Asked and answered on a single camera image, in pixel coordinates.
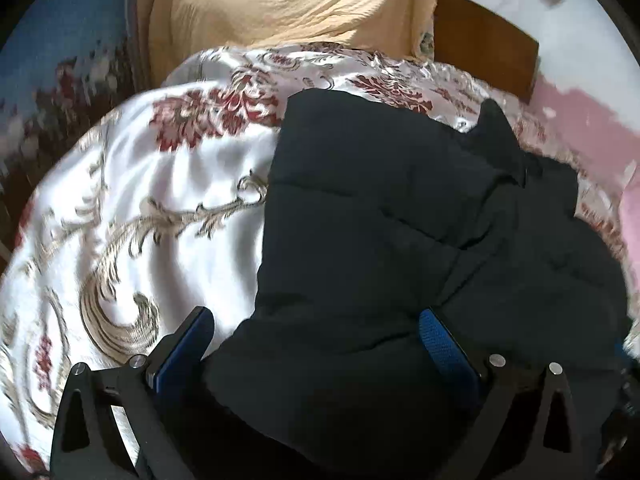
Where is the black puffer jacket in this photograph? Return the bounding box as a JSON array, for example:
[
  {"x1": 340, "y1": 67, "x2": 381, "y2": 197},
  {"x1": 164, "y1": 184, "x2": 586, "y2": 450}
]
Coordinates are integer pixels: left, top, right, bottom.
[{"x1": 179, "y1": 90, "x2": 630, "y2": 479}]

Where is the floral satin bedspread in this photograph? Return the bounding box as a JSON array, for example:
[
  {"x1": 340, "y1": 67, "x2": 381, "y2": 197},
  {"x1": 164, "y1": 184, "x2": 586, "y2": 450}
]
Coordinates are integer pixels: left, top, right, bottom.
[{"x1": 1, "y1": 44, "x2": 628, "y2": 471}]

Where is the pink curtain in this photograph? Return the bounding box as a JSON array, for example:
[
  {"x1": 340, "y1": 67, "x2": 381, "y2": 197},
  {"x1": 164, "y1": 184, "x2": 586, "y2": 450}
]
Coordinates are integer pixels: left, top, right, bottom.
[{"x1": 618, "y1": 186, "x2": 640, "y2": 276}]

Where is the blue floral wardrobe cover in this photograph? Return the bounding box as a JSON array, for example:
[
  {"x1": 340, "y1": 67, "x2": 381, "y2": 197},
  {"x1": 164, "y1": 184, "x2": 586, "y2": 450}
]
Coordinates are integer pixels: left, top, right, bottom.
[{"x1": 1, "y1": 0, "x2": 136, "y2": 259}]

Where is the brown wooden headboard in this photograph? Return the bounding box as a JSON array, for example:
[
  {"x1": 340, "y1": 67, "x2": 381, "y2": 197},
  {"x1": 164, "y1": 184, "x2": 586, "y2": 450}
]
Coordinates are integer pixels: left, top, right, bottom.
[{"x1": 434, "y1": 0, "x2": 539, "y2": 103}]

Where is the beige draped cloth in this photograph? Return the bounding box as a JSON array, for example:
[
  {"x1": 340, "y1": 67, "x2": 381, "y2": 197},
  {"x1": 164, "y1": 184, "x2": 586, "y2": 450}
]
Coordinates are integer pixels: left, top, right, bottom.
[{"x1": 138, "y1": 0, "x2": 437, "y2": 86}]

